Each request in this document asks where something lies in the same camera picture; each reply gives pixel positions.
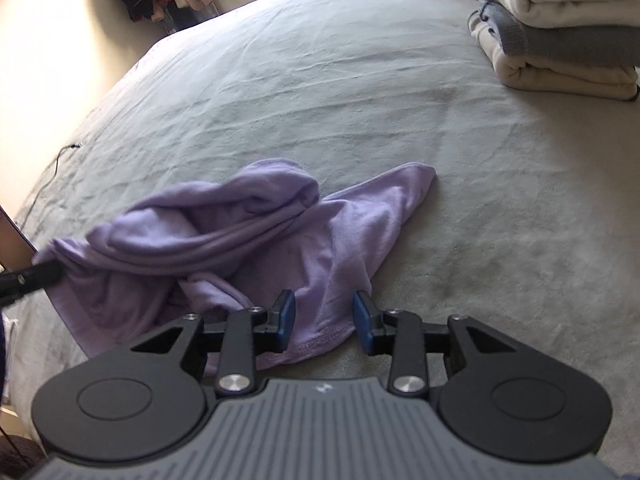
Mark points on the black smartphone on stand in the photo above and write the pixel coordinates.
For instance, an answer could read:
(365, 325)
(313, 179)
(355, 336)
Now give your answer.
(16, 251)

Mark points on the folded grey garment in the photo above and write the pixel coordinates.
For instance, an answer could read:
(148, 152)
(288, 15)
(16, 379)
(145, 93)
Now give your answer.
(586, 45)

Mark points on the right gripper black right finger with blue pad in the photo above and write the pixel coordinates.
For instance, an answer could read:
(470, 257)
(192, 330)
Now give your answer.
(464, 344)

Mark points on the lilac purple garment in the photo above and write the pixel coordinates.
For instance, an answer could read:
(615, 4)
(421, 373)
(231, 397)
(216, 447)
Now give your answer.
(216, 248)

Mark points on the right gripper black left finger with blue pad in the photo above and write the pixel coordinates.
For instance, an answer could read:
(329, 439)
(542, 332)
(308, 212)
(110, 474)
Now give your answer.
(223, 355)

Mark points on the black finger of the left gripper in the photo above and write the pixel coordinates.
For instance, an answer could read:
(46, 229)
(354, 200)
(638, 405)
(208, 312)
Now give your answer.
(16, 285)

